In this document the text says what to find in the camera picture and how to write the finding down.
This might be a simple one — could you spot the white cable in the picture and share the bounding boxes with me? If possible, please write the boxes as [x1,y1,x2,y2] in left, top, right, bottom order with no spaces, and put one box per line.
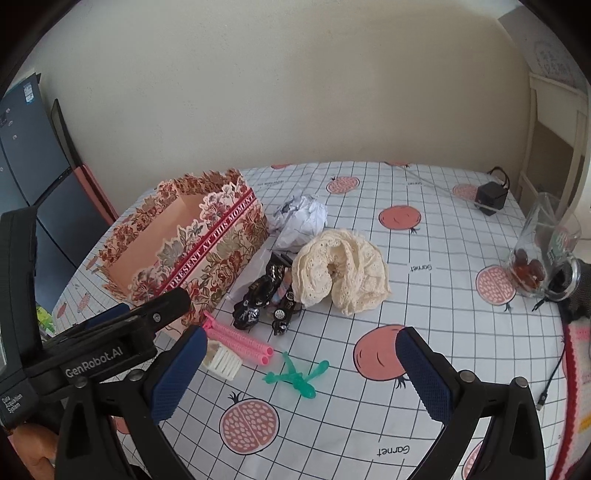
[396,164,482,202]

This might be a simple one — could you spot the wooden chair frame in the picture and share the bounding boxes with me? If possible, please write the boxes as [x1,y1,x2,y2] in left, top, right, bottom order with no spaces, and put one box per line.
[515,73,589,213]

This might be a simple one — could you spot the cream lace scrunchie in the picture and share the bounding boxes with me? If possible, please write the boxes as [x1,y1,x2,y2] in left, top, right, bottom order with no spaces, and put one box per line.
[291,229,391,316]

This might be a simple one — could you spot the dark blue cabinet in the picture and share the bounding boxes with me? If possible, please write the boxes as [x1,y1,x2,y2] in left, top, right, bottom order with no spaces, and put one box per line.
[1,73,114,321]

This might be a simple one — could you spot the floral paper gift box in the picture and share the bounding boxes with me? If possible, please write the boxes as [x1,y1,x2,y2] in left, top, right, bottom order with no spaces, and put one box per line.
[97,169,269,333]

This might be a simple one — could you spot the pink foam hair roller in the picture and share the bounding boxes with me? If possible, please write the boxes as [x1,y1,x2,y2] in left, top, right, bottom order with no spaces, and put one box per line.
[201,310,276,358]
[202,322,271,367]

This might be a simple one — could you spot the black toy car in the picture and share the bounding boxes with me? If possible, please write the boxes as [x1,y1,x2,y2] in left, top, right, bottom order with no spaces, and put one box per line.
[271,268,301,336]

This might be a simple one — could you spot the person's left hand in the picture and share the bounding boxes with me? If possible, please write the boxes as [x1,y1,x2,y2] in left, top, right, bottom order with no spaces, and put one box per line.
[12,424,58,480]

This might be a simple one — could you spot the clear glass cup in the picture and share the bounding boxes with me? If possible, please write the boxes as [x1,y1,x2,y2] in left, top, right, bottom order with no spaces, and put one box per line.
[505,192,581,301]

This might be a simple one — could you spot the pink knitted cloth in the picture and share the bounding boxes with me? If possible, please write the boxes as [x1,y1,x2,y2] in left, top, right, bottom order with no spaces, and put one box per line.
[551,318,590,479]

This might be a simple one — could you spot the black power adapter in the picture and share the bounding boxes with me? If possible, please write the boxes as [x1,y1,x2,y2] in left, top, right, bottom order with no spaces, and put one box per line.
[475,166,511,216]

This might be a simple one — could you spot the small white brush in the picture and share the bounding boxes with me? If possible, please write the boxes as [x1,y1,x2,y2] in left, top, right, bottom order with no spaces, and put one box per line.
[202,340,242,381]

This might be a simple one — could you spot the white paper ball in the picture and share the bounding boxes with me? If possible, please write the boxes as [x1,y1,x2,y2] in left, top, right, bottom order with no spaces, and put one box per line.
[269,195,328,252]

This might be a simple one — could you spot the green plastic toy figure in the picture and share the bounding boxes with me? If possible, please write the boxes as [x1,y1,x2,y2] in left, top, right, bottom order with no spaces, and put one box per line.
[263,352,331,399]

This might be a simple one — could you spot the black usb cable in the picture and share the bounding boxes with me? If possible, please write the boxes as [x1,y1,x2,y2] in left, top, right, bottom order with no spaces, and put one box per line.
[530,294,568,412]

